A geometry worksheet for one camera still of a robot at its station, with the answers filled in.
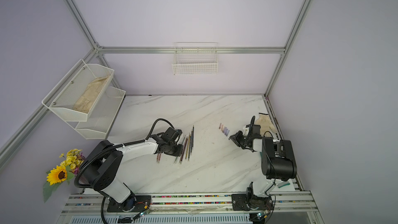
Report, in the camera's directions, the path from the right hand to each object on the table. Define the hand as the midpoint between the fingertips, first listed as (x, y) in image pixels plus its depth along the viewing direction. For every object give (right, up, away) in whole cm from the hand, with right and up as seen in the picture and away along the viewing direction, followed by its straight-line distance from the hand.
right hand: (231, 139), depth 97 cm
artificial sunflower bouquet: (-71, -5, -37) cm, 81 cm away
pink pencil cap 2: (-5, +7, +5) cm, 10 cm away
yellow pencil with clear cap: (-27, -1, -1) cm, 27 cm away
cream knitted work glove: (+24, +12, +8) cm, 28 cm away
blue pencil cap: (-2, +3, +4) cm, 6 cm away
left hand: (-31, -7, -6) cm, 33 cm away
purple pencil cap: (-3, +5, +5) cm, 7 cm away
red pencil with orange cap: (-44, -9, -8) cm, 46 cm away
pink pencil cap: (-6, +8, +7) cm, 12 cm away
